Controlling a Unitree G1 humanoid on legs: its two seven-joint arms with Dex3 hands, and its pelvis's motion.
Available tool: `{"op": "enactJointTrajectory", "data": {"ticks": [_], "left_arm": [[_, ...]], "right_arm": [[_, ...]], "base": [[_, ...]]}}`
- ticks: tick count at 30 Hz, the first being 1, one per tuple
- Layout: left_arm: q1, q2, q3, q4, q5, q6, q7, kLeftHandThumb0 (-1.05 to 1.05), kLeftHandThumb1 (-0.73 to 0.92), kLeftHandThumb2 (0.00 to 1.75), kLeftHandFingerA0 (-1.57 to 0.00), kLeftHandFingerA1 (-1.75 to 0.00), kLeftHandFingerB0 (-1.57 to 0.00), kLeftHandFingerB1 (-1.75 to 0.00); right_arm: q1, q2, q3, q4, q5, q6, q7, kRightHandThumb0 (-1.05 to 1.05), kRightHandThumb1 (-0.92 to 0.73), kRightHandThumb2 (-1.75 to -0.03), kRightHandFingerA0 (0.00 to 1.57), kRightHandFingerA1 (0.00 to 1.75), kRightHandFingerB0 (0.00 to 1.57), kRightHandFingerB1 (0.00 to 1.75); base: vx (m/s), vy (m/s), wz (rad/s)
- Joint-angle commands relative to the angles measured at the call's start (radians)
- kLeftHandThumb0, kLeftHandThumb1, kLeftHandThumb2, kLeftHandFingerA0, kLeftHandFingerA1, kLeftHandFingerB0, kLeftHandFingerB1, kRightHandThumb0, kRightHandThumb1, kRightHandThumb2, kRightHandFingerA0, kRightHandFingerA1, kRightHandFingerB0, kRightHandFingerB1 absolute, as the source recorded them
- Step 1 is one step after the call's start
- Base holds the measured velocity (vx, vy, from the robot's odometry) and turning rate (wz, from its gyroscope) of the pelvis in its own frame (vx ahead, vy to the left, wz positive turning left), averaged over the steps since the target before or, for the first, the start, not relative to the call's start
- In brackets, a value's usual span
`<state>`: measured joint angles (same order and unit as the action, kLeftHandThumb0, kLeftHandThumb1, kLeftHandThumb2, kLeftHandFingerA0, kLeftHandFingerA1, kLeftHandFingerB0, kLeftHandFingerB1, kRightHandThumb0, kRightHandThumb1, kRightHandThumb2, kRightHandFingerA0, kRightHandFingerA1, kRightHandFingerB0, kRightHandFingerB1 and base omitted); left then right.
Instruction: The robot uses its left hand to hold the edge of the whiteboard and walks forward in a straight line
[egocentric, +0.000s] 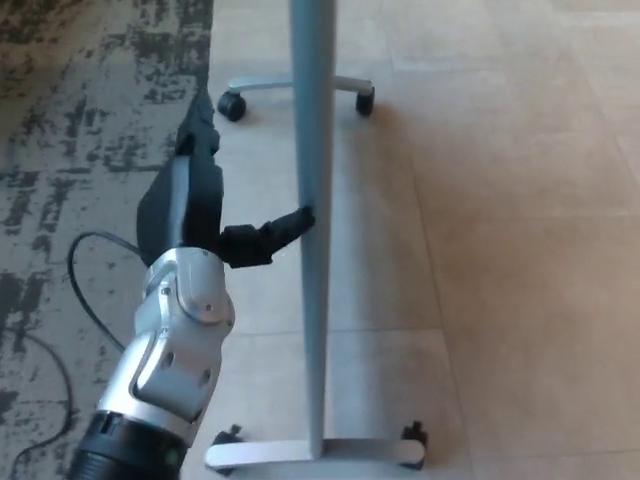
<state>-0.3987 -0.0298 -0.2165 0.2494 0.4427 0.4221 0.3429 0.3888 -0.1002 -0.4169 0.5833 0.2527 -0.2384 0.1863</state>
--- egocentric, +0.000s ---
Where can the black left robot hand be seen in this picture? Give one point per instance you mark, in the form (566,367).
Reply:
(175,210)

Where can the grey framed mobile whiteboard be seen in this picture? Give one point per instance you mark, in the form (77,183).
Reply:
(312,200)

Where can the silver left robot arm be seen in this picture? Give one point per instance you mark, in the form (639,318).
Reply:
(175,320)

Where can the silver whiteboard base foot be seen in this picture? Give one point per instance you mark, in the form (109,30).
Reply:
(370,450)
(260,82)

